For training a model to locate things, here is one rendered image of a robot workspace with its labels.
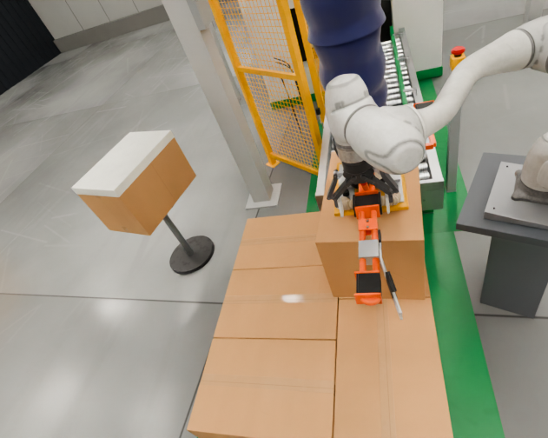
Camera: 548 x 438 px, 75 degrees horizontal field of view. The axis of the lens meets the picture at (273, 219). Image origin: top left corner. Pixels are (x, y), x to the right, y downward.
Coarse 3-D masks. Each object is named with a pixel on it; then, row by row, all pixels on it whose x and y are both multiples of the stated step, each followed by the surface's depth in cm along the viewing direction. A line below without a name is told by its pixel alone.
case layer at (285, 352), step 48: (288, 240) 201; (240, 288) 187; (288, 288) 178; (240, 336) 167; (288, 336) 159; (336, 336) 153; (384, 336) 147; (432, 336) 141; (240, 384) 151; (288, 384) 145; (336, 384) 139; (384, 384) 134; (432, 384) 129; (192, 432) 145; (240, 432) 137; (288, 432) 132; (336, 432) 128; (384, 432) 123; (432, 432) 119
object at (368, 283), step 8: (360, 272) 106; (368, 272) 105; (376, 272) 104; (360, 280) 104; (368, 280) 103; (376, 280) 102; (360, 288) 102; (368, 288) 101; (376, 288) 101; (360, 296) 101; (368, 296) 101; (376, 296) 100
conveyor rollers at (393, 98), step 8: (384, 48) 342; (392, 48) 333; (400, 48) 331; (392, 56) 322; (400, 56) 320; (392, 64) 310; (400, 64) 308; (392, 72) 304; (392, 80) 292; (408, 80) 284; (392, 88) 287; (408, 88) 276; (392, 96) 275; (400, 96) 273; (408, 96) 272; (392, 104) 269; (400, 104) 268; (408, 104) 259; (424, 160) 216; (424, 168) 210; (424, 176) 204
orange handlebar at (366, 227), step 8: (432, 136) 141; (432, 144) 138; (360, 216) 123; (376, 216) 122; (360, 224) 120; (368, 224) 119; (376, 224) 118; (360, 232) 118; (368, 232) 120; (376, 232) 117; (360, 240) 116; (360, 264) 110; (376, 264) 108; (368, 304) 100
